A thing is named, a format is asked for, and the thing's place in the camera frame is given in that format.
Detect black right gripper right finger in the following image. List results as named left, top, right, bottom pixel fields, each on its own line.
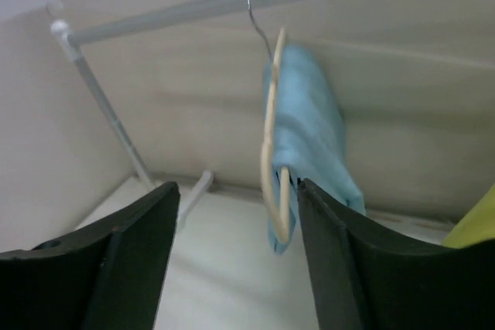
left=298, top=179, right=494, bottom=329

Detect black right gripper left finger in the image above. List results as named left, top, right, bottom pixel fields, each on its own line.
left=1, top=182, right=180, bottom=329

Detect white plastic hanger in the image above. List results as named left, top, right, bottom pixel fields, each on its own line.
left=247, top=0, right=290, bottom=243

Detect light blue trousers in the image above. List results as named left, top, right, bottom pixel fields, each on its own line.
left=268, top=43, right=365, bottom=254

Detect yellow-green garment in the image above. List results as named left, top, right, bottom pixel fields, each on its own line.
left=442, top=185, right=495, bottom=249

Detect white metal clothes rack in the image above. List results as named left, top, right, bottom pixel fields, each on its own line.
left=49, top=0, right=495, bottom=230

